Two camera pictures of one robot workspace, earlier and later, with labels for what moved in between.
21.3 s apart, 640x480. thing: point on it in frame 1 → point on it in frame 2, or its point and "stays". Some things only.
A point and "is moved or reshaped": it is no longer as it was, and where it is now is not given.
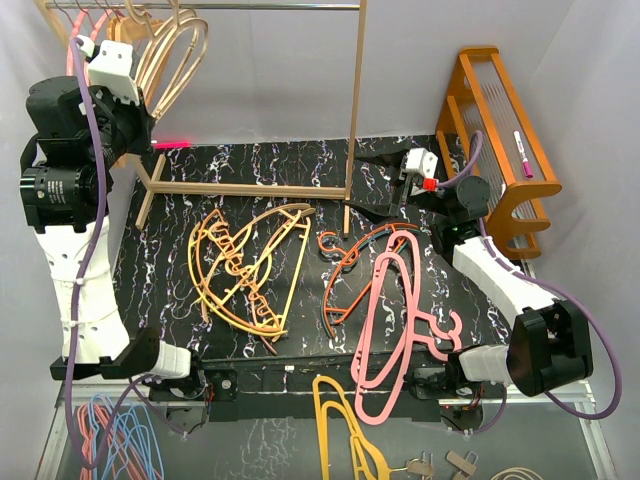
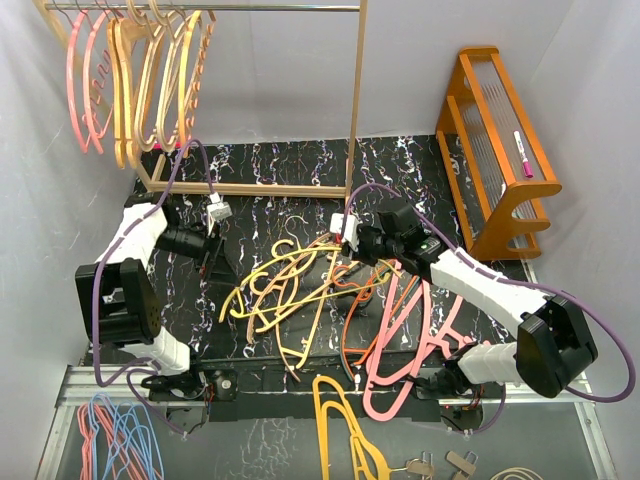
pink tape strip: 171,144 stays
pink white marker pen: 525,162 stays
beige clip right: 467,464 stays
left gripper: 127,93 → 221,270
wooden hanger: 110,28 → 128,32
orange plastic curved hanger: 207,301 → 185,58
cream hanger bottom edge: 516,475 stays
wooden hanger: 126,30 is moved or reshaped
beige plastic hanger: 188,69 → 166,138
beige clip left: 423,467 stays
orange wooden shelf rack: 488,135 stays
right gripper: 378,212 → 353,241
